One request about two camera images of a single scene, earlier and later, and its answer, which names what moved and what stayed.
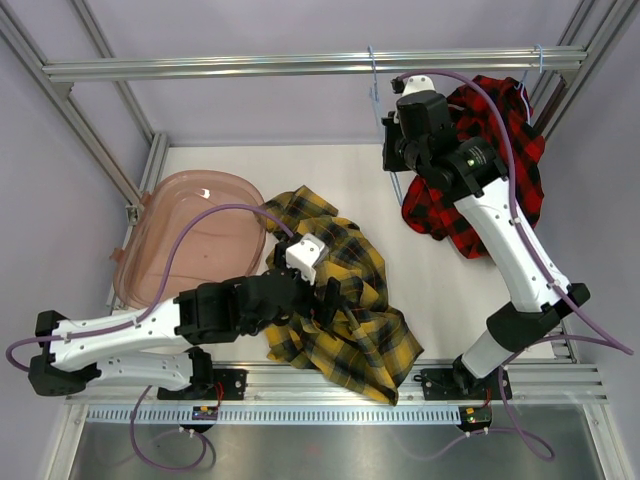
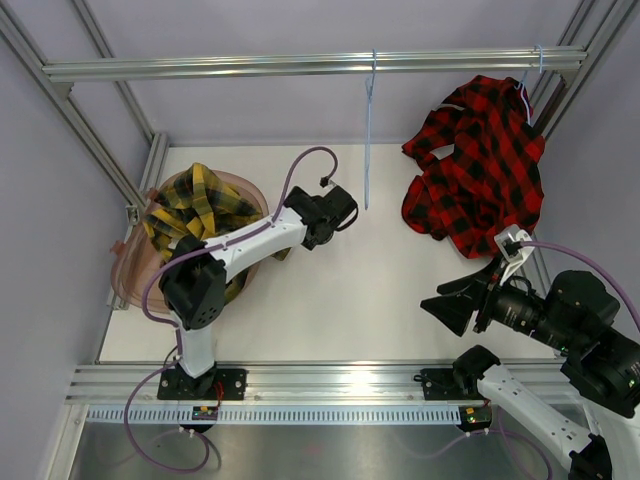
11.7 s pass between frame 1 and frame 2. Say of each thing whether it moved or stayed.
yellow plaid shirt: moved
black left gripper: moved
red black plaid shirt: stayed
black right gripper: moved
